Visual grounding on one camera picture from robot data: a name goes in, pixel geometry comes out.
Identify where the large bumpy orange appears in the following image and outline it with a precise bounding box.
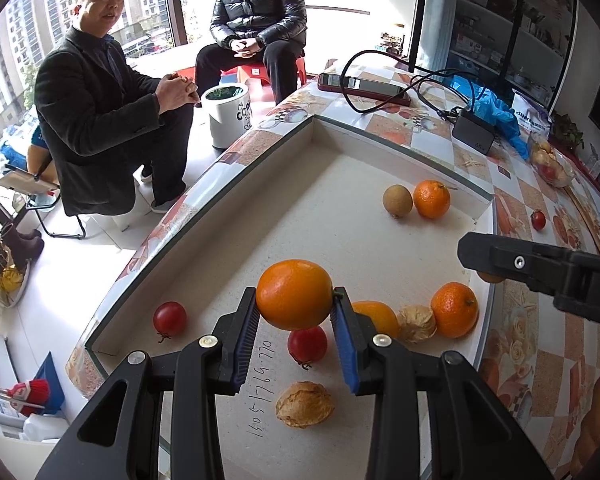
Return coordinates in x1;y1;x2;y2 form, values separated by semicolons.
413;180;453;220

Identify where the phone in red case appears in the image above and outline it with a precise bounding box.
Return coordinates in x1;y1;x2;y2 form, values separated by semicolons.
317;72;412;107

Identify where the printed checkered tablecloth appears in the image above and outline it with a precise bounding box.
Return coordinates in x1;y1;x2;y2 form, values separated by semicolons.
65;60;600;480

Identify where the white printed bag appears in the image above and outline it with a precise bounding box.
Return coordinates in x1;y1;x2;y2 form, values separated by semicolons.
511;91;553;133

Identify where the black folding chair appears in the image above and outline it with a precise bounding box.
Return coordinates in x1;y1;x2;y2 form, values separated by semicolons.
0;162;88;241

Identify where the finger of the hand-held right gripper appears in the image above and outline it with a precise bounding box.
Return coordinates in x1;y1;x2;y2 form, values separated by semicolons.
457;232;576;293

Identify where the small wrinkled walnut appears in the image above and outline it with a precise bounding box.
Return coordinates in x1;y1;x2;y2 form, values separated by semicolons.
396;305;438;344

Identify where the small bumpy orange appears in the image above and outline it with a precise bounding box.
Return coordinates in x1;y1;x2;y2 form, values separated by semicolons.
430;282;480;339

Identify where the black cable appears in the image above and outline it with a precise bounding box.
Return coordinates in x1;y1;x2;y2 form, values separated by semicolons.
340;50;481;123

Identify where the red plastic stool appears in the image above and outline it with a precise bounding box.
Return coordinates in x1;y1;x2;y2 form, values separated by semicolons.
219;55;308;87

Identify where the grey power adapter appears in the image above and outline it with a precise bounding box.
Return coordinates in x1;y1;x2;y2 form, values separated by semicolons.
451;110;496;156

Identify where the grey blue curtain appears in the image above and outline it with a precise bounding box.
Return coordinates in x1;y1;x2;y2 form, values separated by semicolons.
415;0;461;73

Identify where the shallow white box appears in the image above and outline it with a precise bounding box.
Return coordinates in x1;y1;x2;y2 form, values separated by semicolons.
82;114;497;480

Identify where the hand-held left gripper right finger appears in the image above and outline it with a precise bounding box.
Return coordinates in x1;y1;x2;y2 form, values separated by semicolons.
330;287;556;480

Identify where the blue plastic bag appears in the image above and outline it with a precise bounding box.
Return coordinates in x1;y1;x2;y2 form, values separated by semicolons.
447;75;531;161

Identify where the dark brown boot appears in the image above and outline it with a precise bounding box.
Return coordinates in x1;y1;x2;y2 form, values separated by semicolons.
0;224;46;271

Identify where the large wrinkled walnut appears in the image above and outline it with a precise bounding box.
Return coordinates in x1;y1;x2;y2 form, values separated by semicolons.
275;381;335;429

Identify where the glass door cabinet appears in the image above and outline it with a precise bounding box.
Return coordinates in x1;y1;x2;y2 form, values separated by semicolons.
450;0;578;106

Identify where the white round bin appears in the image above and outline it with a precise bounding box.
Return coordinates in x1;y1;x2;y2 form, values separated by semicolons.
200;85;252;150

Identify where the smooth orange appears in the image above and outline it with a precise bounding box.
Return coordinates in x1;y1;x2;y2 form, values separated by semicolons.
255;259;334;332
351;301;400;340

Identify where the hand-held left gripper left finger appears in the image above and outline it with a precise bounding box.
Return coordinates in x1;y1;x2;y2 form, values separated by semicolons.
35;287;261;480

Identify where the green potted plant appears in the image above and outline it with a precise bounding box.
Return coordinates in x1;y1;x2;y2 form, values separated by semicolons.
550;112;586;153

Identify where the glass bowl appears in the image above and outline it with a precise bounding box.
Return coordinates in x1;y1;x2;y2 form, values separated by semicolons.
527;137;576;188

